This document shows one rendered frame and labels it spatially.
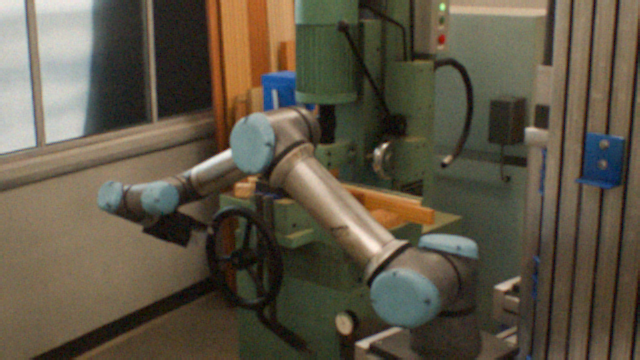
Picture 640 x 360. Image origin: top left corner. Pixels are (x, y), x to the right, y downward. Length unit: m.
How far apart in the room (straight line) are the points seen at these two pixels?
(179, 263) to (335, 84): 1.85
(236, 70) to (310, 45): 1.55
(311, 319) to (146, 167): 1.52
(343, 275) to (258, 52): 1.95
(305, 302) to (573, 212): 0.99
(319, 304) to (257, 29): 1.95
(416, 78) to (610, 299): 1.02
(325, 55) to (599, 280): 1.03
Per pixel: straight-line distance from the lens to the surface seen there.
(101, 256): 3.61
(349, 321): 2.22
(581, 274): 1.68
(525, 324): 1.86
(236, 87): 3.85
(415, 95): 2.43
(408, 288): 1.52
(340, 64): 2.32
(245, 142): 1.66
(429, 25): 2.50
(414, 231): 2.30
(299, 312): 2.43
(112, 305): 3.72
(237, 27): 3.86
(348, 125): 2.48
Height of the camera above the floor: 1.57
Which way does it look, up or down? 14 degrees down
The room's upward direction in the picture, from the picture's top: straight up
